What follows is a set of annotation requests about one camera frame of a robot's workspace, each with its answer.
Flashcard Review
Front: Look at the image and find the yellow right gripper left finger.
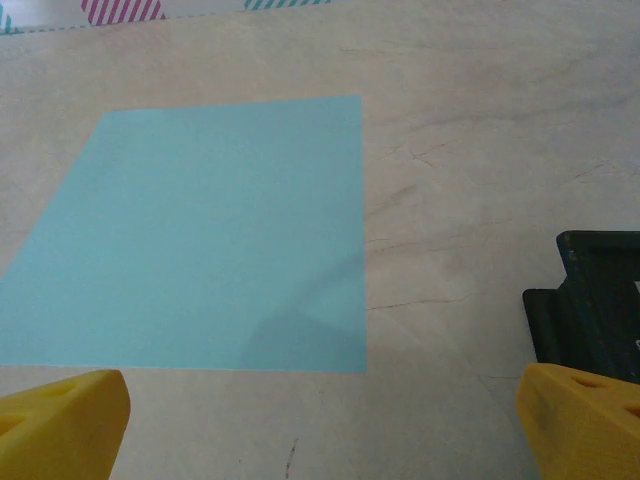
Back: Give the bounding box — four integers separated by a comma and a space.
0, 368, 132, 480

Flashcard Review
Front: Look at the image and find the light blue paper sheet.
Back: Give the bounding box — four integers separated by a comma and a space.
0, 94, 369, 375

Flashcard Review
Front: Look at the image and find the black folding chessboard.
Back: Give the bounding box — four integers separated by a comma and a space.
522, 229, 640, 386

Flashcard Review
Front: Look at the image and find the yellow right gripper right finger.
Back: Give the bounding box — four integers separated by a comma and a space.
516, 363, 640, 480

